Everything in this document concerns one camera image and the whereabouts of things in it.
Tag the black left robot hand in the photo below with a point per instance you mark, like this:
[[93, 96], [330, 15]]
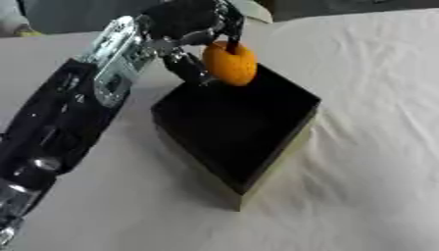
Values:
[[183, 16]]

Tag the orange toy fruit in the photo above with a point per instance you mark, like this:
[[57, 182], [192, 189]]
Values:
[[231, 65]]

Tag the cardboard box with black inside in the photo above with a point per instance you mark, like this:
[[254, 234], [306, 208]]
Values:
[[234, 124]]

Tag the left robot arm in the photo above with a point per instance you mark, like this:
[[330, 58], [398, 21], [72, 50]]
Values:
[[68, 108]]

